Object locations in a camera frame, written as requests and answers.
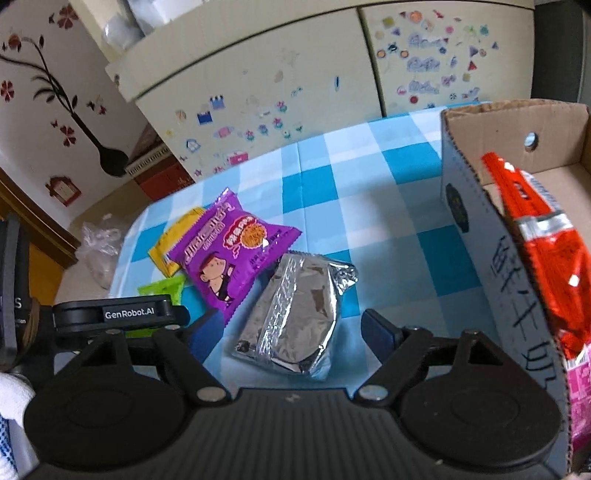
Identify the green snack packet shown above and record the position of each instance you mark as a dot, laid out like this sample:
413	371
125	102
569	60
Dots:
164	301

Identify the cardboard milk box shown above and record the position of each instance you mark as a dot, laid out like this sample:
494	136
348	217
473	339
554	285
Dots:
550	140

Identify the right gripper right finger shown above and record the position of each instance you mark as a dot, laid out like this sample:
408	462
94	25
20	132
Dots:
401	352

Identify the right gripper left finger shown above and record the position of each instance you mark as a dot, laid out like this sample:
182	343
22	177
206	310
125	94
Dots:
183	352

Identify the vase wall decal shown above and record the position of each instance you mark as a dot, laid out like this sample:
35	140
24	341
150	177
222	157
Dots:
112	161

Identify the red house switch sticker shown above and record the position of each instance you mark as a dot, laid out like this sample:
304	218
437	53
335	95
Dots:
63	190

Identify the yellow snack packet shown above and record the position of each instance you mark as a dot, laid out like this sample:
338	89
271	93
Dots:
159	253

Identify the cream cabinet with stickers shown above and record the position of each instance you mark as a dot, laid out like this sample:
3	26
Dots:
227	81

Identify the silver foil snack bag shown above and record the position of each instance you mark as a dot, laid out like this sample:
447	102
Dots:
290	328

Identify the orange snack bag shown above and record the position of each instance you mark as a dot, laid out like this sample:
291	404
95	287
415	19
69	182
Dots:
557	254

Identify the purple noodle snack bag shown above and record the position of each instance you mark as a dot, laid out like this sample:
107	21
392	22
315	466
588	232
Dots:
228	247

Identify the wooden door frame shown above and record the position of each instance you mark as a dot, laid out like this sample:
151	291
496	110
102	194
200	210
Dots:
44	232

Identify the red brown carton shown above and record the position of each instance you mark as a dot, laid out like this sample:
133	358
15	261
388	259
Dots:
153	167

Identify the clear plastic bag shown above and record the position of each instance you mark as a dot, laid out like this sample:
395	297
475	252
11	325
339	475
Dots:
100	248

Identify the pink snack bag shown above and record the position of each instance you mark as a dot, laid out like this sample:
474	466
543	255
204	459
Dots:
579	381

